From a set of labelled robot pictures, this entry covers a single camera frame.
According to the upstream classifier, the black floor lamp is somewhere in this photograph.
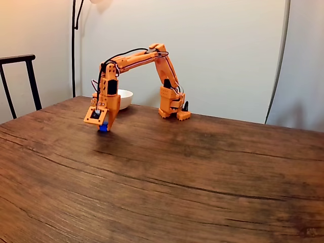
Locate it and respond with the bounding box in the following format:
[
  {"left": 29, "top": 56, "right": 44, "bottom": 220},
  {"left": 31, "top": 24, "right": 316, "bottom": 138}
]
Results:
[{"left": 71, "top": 0, "right": 113, "bottom": 98}]

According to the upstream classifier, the grey curved pole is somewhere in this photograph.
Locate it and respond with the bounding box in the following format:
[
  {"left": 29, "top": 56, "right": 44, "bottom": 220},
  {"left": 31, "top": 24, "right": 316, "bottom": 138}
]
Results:
[{"left": 264, "top": 0, "right": 292, "bottom": 125}]

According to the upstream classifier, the orange camera mount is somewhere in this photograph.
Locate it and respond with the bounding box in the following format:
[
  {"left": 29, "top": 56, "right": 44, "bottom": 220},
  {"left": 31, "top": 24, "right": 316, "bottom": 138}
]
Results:
[{"left": 83, "top": 105, "right": 109, "bottom": 127}]

